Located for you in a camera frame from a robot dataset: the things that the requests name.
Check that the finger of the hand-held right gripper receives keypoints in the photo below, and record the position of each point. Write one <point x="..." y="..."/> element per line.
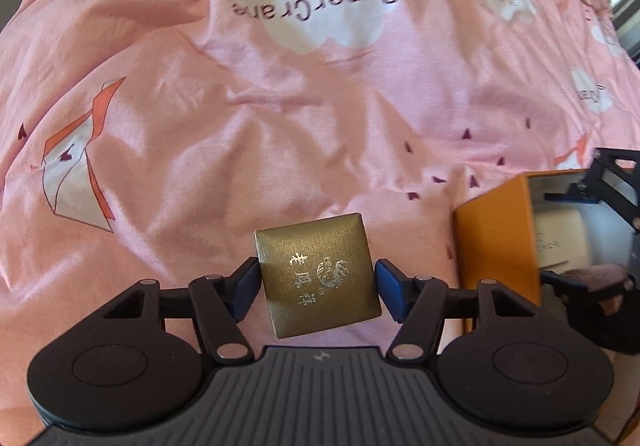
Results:
<point x="612" y="181"/>
<point x="562" y="282"/>

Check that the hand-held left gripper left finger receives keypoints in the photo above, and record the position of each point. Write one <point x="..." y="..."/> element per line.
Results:
<point x="245" y="291"/>

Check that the pink cloth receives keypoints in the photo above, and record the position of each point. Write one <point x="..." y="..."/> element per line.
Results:
<point x="602" y="275"/>

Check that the gold square box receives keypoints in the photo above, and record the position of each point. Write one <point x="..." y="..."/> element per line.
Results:
<point x="317" y="273"/>

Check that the orange cardboard box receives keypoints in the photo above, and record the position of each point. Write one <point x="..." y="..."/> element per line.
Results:
<point x="495" y="246"/>

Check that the pink printed blanket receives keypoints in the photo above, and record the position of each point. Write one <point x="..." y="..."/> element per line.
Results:
<point x="250" y="101"/>

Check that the white long box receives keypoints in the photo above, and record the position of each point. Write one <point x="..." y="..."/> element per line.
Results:
<point x="562" y="238"/>

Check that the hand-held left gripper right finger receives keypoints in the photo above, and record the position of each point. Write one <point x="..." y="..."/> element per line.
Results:
<point x="391" y="291"/>

